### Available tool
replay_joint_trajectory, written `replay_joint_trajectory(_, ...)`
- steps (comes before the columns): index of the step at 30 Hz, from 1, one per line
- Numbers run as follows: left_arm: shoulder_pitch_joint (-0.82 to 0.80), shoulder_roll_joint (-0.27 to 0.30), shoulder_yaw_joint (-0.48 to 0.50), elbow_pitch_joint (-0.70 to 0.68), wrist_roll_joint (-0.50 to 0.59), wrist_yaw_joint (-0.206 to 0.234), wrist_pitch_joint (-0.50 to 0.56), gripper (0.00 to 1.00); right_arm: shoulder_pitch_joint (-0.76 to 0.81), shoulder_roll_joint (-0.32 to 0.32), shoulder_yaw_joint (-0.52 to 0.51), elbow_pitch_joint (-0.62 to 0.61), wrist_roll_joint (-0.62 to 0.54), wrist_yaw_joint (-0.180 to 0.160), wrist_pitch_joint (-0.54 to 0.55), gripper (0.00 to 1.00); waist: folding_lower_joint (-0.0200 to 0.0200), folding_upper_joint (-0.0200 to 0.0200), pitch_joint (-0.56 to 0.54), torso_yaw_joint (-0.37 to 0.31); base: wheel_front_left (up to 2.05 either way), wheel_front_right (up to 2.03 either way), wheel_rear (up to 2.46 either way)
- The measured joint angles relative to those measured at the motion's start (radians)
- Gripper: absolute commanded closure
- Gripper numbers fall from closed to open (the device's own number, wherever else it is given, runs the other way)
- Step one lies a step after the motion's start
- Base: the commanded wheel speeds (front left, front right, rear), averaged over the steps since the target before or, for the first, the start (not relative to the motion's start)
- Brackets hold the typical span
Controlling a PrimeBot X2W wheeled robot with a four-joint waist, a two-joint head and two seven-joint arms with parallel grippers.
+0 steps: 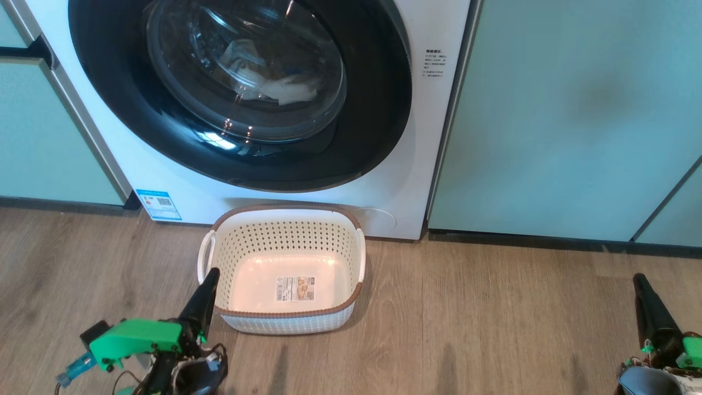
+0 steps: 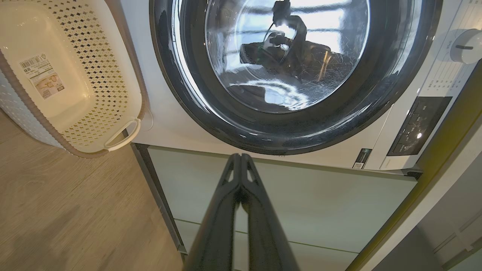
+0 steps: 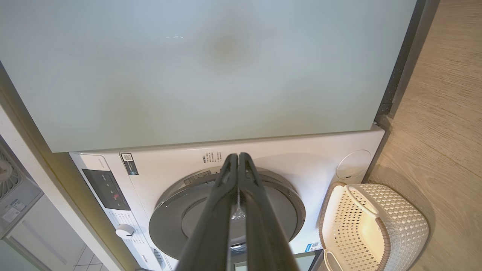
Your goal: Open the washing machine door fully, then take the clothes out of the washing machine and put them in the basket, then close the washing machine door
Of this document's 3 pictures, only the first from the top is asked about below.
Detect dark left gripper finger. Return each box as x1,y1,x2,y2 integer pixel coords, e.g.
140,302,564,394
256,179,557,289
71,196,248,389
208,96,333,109
178,267,220,342

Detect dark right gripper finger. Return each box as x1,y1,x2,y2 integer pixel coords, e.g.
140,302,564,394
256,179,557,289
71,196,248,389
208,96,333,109
633,273,684,353

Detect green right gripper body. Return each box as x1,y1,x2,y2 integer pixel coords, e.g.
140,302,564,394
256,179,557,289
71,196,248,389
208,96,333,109
676,336,702,369

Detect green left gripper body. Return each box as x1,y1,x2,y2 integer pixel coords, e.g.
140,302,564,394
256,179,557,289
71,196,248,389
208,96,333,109
89,318,208,372

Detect pale yellow printed garment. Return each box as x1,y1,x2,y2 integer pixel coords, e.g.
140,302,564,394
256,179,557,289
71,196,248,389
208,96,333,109
222,38,324,106

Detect grey washing machine door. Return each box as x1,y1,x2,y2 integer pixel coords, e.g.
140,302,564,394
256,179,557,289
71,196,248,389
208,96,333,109
68,0,413,193

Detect white perforated basket brown rim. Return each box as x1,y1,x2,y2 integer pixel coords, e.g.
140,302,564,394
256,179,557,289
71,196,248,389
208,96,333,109
197,204,366,336

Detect printed product label sticker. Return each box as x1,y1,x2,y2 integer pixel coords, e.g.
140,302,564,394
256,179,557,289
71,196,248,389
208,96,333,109
275,276,318,303

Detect white front-load washing machine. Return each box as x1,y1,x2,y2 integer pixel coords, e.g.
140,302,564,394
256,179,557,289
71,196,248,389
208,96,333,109
22,0,473,241

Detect blue energy label sticker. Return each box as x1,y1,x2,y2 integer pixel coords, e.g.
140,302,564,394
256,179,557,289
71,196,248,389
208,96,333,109
135,189,183,222

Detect round drain filter cover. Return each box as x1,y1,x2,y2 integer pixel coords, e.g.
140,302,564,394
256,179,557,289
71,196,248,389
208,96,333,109
351,205,397,235

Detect wide teal cabinet panel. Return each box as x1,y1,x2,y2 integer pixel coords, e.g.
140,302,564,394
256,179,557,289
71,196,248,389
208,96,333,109
428,0,702,242

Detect thin black left gripper cable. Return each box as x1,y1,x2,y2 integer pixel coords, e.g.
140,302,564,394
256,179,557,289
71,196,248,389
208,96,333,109
112,342,229,395

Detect blue cable connector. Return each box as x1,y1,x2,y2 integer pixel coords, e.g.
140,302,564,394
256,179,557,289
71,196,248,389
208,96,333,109
55,351,97,388

